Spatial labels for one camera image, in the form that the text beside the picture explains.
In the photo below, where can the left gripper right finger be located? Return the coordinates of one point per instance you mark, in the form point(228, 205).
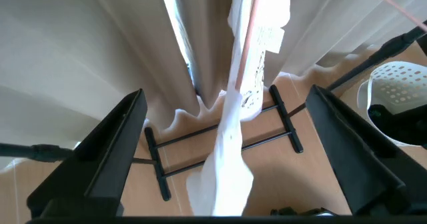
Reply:
point(360, 177)

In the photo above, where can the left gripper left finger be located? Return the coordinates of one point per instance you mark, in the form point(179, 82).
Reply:
point(106, 170)

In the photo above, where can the white printed shirt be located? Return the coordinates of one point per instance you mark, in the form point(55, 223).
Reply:
point(223, 177)

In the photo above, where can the white laundry basket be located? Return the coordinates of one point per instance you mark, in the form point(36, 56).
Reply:
point(400, 84)

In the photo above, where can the pink clothes hanger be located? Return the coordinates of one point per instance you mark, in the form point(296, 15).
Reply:
point(400, 10)
point(248, 34)

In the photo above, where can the black clothes rack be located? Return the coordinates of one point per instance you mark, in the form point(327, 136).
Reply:
point(287, 124)

